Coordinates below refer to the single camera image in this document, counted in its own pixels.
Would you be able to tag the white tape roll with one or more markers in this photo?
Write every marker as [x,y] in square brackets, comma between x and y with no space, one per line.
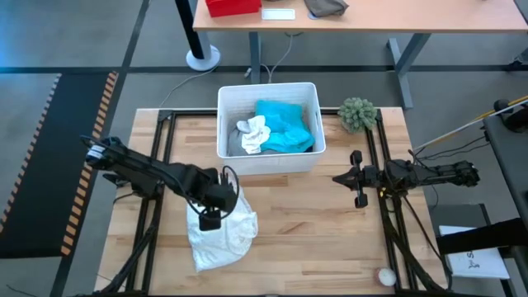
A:
[386,277]

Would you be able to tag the pole with round grey base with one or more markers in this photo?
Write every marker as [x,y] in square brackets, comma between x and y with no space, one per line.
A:
[203,57]

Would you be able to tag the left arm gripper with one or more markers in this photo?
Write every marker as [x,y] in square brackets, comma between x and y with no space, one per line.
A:
[218,198]

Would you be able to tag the green potted plant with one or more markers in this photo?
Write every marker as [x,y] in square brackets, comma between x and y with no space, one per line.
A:
[357,114]

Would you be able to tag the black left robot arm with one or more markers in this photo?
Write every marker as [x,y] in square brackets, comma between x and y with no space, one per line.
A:
[144,169]

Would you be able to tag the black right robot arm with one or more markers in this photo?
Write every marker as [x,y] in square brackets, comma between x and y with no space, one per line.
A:
[433,175]

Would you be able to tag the dark grey folded garment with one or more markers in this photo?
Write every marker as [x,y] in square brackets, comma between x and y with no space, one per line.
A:
[326,7]

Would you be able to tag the black aluminium table frame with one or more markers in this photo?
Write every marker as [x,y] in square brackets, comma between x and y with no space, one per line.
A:
[185,111]

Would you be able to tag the black orange-striped floor mat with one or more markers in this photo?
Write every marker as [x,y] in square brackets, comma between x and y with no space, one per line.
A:
[49,165]

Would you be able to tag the teal t-shirt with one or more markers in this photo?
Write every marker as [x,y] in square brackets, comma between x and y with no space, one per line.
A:
[288,128]

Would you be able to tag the wooden desk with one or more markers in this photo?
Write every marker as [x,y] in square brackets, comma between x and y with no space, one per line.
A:
[412,16]

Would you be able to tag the large white garment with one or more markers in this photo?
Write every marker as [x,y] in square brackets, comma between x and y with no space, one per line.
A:
[222,247]

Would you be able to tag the black equipment stand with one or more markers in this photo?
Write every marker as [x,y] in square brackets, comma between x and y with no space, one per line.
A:
[507,165]

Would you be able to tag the white printed paper sheet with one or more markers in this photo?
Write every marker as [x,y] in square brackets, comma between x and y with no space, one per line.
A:
[474,255]

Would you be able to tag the yellow rod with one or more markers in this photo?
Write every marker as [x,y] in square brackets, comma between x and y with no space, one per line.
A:
[453,132]

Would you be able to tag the red plastic bin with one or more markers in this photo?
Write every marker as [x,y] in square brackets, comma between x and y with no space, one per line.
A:
[233,7]

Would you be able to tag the white plastic laundry basket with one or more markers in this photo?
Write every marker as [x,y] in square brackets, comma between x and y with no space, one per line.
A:
[268,165]

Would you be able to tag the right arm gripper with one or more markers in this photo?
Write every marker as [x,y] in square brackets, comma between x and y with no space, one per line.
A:
[369,179]

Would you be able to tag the small white cloth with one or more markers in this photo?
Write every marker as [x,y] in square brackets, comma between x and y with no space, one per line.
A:
[255,136]

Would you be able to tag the white flat device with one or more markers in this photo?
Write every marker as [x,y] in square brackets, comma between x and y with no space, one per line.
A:
[278,14]

